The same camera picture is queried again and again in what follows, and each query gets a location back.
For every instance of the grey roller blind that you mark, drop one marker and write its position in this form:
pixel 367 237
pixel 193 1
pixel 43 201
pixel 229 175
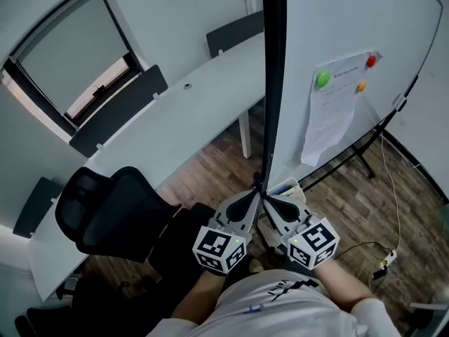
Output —
pixel 70 47

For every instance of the person's right forearm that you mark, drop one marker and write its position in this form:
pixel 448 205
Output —
pixel 340 286

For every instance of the blue marker pen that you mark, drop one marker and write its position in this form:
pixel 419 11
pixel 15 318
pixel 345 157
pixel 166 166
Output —
pixel 280 189

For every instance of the person's white shirt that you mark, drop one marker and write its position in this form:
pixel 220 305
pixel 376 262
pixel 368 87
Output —
pixel 280 314

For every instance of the white marker tray box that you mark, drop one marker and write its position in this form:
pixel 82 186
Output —
pixel 296 190

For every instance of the white whiteboard with black frame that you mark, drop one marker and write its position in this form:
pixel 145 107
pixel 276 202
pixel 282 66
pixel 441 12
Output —
pixel 333 19

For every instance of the black plug adapter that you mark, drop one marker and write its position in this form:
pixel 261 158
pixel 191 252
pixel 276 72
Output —
pixel 379 274

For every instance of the black mesh office chair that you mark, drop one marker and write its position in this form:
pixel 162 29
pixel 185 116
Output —
pixel 115 209

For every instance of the green round magnet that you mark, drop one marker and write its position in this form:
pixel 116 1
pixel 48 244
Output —
pixel 323 78

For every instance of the person's olive shoe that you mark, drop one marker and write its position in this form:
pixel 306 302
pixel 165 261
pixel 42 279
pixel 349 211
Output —
pixel 256 265

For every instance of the white printed paper sheet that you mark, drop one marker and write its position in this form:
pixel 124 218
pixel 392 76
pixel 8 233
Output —
pixel 329 118

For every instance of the red round magnet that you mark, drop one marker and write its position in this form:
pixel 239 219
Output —
pixel 371 61

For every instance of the person's left forearm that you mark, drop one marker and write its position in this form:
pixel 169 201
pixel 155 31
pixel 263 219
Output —
pixel 196 300

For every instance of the dark grey desk divider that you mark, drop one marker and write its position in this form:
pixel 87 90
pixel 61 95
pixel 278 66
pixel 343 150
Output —
pixel 235 33
pixel 36 207
pixel 119 114

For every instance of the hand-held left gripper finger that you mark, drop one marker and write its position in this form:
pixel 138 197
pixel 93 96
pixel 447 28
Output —
pixel 228 204
pixel 250 219

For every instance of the white power strip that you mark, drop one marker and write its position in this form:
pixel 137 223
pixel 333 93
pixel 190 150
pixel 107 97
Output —
pixel 389 258

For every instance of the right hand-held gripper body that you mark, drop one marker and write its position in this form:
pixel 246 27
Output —
pixel 315 244

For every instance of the orange round magnet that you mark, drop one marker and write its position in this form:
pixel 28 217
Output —
pixel 361 86

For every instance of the long white desk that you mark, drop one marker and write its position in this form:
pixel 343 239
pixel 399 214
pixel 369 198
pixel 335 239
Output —
pixel 158 128

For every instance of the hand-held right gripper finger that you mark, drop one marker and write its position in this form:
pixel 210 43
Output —
pixel 277 221
pixel 301 211

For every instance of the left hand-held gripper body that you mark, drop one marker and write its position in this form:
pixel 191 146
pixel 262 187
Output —
pixel 217 248

